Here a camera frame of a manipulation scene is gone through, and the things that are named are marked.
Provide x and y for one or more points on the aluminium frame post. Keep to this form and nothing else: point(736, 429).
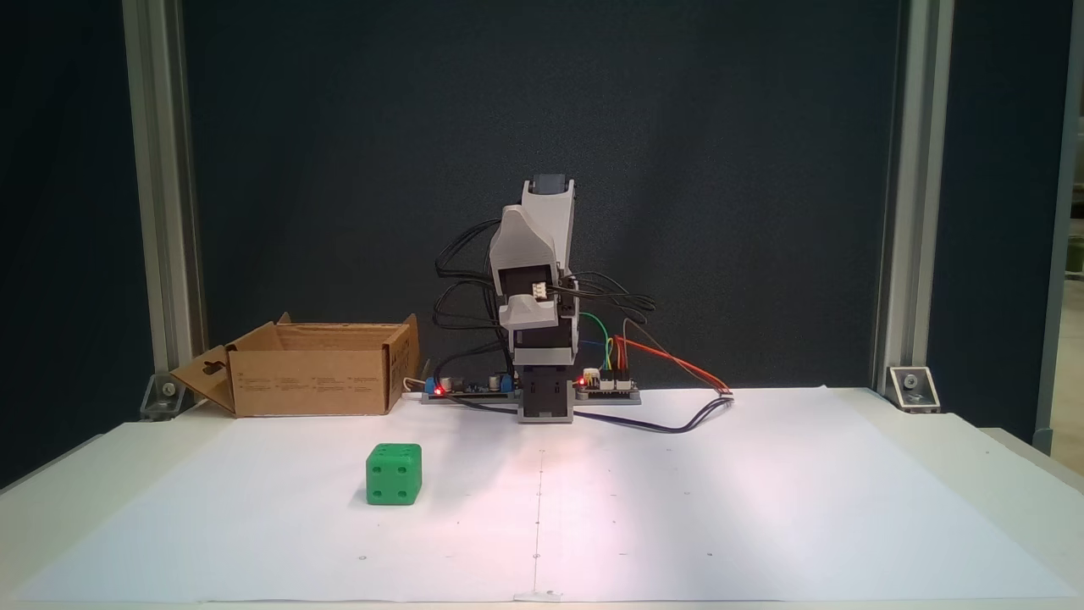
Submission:
point(161, 212)
point(915, 212)

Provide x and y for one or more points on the metal corner bracket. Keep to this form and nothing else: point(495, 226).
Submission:
point(913, 390)
point(165, 398)

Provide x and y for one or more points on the brown cardboard box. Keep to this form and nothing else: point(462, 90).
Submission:
point(313, 385)

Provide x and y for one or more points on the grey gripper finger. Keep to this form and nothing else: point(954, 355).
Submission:
point(529, 312)

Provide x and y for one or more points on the green dice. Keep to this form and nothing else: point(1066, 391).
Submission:
point(394, 479)

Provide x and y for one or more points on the grey base plate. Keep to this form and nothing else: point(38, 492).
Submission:
point(618, 399)

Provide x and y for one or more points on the circuit board with blue parts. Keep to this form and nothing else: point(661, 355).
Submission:
point(474, 390)

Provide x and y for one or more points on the circuit board with white connectors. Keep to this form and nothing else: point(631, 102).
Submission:
point(605, 386)

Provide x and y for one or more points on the thin grey frame post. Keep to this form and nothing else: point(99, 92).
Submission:
point(1054, 254)

